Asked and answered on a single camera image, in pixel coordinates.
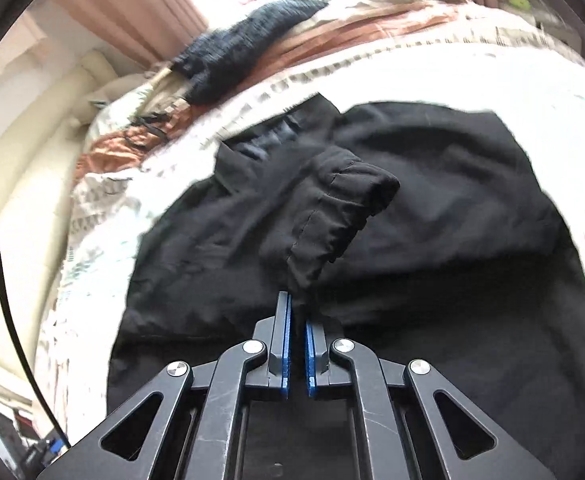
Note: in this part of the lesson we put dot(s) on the dark device with blue plug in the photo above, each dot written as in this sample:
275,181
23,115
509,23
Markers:
32,445

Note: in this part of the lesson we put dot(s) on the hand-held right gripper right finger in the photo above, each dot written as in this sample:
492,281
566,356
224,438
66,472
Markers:
311,355

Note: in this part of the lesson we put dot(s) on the brown and beige duvet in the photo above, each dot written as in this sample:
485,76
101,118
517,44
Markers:
347,30

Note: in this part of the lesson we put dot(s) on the black jacket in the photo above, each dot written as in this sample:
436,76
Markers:
447,210

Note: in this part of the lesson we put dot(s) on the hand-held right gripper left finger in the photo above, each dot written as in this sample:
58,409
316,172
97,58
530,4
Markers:
285,345

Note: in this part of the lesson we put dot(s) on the small green object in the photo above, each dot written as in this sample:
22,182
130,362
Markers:
518,0

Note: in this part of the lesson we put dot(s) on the patterned white bedsheet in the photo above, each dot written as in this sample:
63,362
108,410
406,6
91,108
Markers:
522,85

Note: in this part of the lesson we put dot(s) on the cream padded headboard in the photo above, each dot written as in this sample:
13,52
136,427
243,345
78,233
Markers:
22,160

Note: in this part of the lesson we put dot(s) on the dark blue knitted cloth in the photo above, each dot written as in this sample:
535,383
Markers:
242,45

